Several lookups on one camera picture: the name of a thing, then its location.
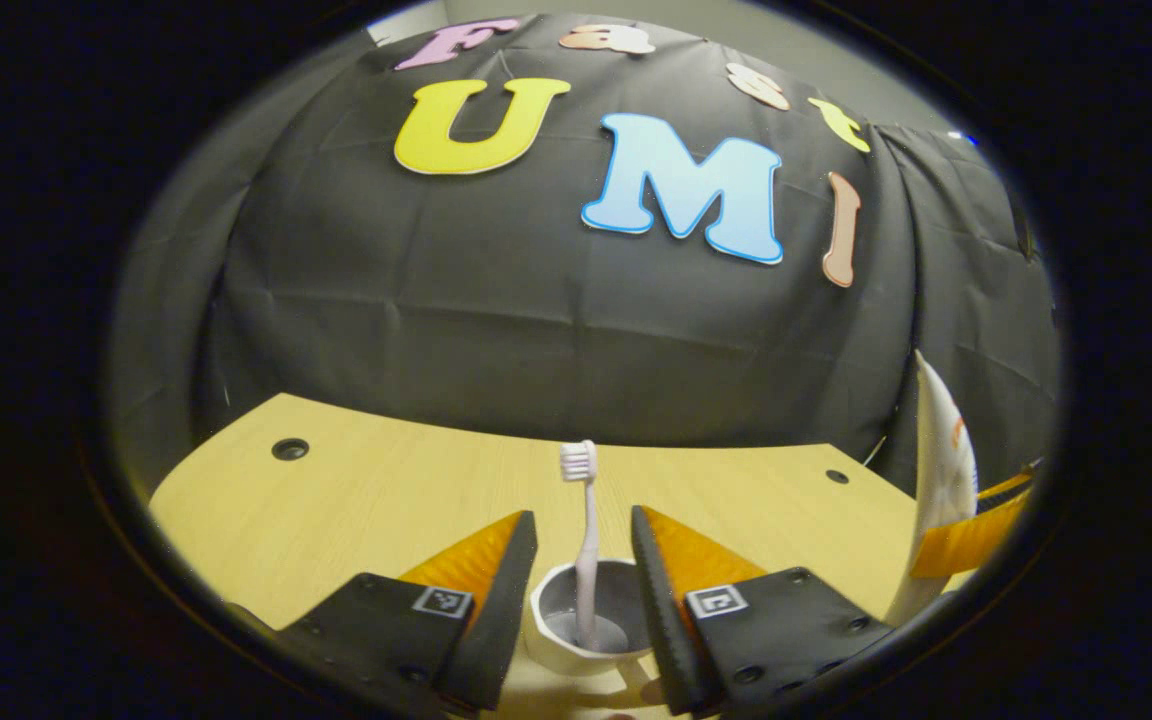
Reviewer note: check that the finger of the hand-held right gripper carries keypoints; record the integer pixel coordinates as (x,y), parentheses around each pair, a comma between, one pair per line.
(1006,485)
(966,545)

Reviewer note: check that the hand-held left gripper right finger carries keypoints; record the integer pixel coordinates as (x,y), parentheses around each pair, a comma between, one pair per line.
(666,620)

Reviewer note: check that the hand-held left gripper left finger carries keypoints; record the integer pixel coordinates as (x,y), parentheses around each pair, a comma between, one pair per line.
(501,620)

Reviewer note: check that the white cup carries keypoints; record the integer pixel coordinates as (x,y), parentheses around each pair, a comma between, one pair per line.
(561,640)

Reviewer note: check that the white toothpaste tube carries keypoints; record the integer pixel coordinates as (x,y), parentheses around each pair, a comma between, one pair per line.
(941,470)

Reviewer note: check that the pale pink toothbrush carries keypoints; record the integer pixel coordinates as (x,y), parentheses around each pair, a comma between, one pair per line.
(588,540)

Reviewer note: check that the light wooden desktop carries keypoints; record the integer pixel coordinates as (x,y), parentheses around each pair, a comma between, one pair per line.
(386,500)

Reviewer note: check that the black backdrop cloth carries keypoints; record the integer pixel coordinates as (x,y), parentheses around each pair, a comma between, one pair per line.
(536,330)

